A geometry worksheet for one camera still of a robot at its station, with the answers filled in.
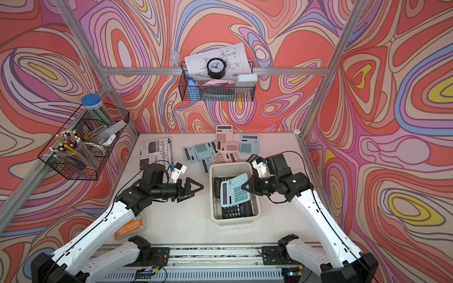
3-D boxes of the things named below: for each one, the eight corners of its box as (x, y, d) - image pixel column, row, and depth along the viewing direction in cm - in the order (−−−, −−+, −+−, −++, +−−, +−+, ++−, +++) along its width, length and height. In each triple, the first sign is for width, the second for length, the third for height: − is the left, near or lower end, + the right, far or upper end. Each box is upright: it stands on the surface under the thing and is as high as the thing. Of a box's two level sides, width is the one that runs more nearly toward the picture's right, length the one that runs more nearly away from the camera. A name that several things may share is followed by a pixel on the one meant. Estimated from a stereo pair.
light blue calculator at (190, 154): (187, 164, 105) (186, 161, 103) (182, 150, 112) (181, 147, 111) (199, 160, 107) (198, 157, 105) (193, 146, 114) (192, 144, 112)
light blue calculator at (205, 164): (199, 173, 101) (198, 170, 99) (201, 160, 108) (200, 157, 105) (211, 173, 101) (211, 170, 99) (212, 160, 107) (212, 157, 105)
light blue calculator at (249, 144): (241, 154, 110) (241, 151, 108) (239, 136, 120) (240, 134, 118) (260, 154, 110) (260, 151, 108) (257, 136, 120) (258, 134, 118)
